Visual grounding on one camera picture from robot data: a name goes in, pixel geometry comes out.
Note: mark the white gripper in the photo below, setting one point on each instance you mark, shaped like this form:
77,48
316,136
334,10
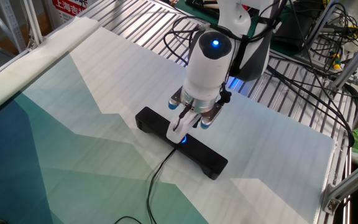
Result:
179,130

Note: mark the aluminium frame post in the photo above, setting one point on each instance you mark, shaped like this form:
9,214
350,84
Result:
353,183
356,59

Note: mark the black pouch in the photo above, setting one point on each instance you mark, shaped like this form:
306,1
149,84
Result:
294,34

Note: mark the black speaker bar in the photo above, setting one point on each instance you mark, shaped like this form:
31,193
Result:
210,161

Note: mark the teal and white tablecloth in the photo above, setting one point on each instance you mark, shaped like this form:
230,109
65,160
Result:
259,149

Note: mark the silver wrist camera blue caps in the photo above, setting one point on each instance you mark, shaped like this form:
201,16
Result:
211,113

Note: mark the slotted metal shelf upright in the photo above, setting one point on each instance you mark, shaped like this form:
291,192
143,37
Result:
11,21

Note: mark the red and white sign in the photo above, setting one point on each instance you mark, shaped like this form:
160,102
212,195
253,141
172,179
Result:
70,9

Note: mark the yellow green screwdriver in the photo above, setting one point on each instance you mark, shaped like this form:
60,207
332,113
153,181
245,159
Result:
337,63

